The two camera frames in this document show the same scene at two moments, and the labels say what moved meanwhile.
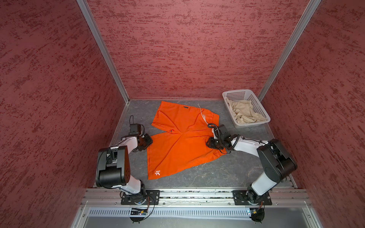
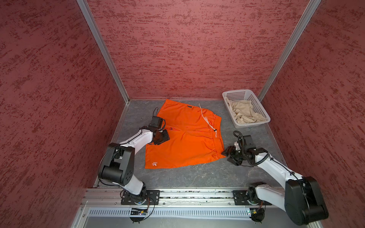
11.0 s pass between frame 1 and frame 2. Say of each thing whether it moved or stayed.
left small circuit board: stayed
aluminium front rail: stayed
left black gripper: moved
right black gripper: moved
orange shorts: moved
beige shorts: stayed
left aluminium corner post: stayed
